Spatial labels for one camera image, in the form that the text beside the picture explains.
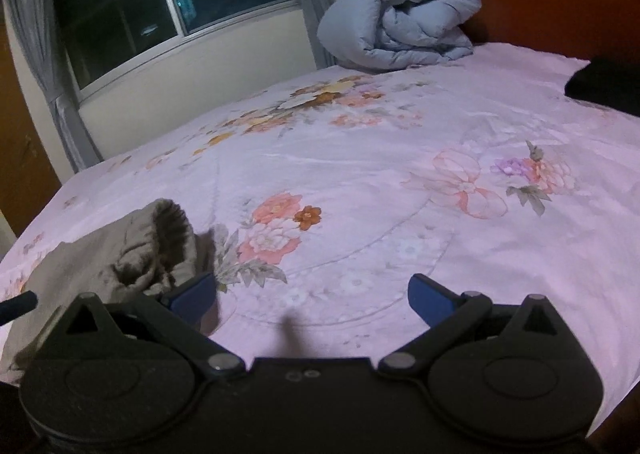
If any brown wooden door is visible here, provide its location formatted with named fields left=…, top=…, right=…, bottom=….
left=0, top=21, right=63, bottom=241

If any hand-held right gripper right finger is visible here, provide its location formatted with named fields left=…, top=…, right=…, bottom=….
left=376, top=273, right=572, bottom=380

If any pink floral bed sheet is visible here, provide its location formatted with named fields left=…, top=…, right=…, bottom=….
left=0, top=41, right=640, bottom=437

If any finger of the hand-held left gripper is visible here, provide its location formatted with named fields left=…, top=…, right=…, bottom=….
left=0, top=291, right=40, bottom=328

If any blue-grey comforter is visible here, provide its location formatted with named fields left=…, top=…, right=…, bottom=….
left=317, top=0, right=483, bottom=72

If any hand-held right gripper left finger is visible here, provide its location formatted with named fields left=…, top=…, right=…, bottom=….
left=59, top=272, right=247, bottom=379

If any dark cloth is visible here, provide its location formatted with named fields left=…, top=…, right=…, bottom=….
left=564, top=56, right=640, bottom=115

